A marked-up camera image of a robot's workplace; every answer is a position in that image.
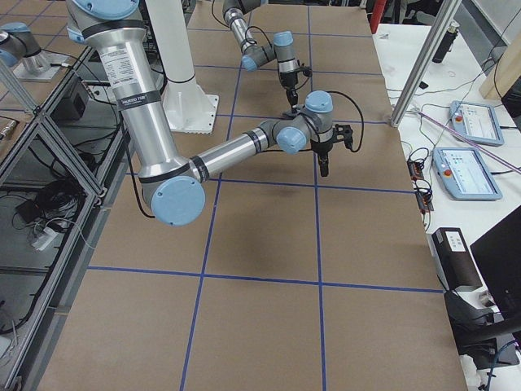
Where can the black monitor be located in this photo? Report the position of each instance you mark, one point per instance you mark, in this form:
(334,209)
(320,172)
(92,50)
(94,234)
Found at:
(497,255)

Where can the small electronics board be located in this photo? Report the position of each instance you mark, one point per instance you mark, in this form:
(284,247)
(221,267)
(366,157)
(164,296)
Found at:
(415,169)

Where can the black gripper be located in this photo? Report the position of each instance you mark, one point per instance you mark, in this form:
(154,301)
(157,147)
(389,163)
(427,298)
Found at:
(321,147)
(288,80)

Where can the red cylinder object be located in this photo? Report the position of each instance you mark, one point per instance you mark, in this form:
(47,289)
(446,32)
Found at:
(377,14)

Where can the white central pedestal column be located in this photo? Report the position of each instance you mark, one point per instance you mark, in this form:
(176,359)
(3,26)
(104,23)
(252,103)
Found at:
(187,108)

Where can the blue teach pendant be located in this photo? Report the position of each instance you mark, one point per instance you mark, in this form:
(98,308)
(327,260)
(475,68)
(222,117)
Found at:
(464,175)
(476,122)

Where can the black power adapter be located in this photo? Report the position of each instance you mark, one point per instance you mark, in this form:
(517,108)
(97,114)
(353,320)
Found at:
(28,211)

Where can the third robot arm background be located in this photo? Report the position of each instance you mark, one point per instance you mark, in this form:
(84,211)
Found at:
(20,50)

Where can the black box white label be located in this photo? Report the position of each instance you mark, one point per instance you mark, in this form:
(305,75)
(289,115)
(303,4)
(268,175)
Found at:
(456,264)

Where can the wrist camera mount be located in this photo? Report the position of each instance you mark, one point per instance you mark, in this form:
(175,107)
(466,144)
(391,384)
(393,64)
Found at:
(343,134)
(304,69)

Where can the near blue teach pendant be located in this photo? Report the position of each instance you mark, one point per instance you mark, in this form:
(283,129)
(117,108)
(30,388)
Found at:
(464,175)

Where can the aluminium frame post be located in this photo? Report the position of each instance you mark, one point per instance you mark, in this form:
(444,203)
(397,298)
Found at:
(428,49)

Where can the far blue teach pendant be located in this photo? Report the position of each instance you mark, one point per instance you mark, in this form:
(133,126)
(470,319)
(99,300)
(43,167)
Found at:
(476,122)

